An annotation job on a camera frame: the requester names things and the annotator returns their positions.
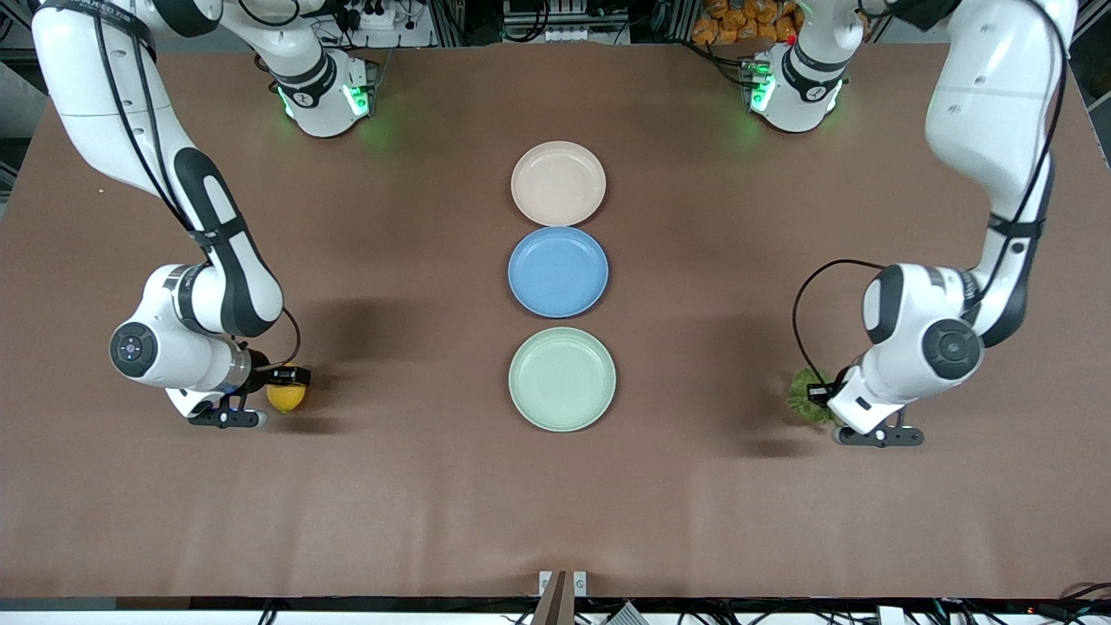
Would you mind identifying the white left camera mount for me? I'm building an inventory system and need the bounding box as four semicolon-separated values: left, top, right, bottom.
827;369;912;435

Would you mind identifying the pale green round plate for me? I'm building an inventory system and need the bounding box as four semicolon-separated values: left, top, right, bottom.
508;326;617;433

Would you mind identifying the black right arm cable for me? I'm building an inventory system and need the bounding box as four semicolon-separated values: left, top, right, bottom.
35;0;302;372

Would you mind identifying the metal stand bracket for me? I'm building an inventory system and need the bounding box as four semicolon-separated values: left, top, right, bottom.
531;570;588;625

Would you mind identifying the orange snack bag pile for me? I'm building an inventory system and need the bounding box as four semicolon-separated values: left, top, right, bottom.
692;0;804;46

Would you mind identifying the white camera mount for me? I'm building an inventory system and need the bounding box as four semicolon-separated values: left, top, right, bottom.
165;386;231;420
827;369;912;435

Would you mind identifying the blue round plate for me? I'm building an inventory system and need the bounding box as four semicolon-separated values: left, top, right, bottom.
508;227;610;319

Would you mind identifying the brown table cover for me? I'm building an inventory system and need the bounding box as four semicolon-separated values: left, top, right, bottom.
0;43;1111;600

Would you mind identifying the white power strip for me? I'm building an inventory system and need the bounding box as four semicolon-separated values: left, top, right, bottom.
334;0;435;49

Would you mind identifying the beige round plate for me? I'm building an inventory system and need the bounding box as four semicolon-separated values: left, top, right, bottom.
510;141;607;227

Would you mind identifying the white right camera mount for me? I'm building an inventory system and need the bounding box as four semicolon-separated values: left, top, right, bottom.
165;386;231;420

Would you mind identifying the green lettuce leaf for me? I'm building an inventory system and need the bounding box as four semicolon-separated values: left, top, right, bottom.
786;367;841;428

